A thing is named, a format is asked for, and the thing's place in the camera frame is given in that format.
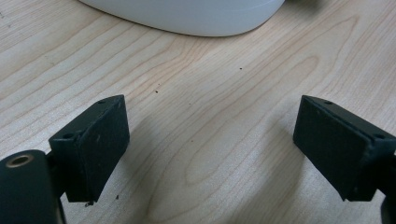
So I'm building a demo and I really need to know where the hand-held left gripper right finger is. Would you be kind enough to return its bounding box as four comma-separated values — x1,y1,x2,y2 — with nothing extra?
292,94,396,203

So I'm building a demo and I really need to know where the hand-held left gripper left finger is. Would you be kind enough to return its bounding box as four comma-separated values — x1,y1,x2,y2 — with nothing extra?
49,94,131,203

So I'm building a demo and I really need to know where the white and blue pedal bin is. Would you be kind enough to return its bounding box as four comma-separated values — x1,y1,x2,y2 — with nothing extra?
78,0,286,37

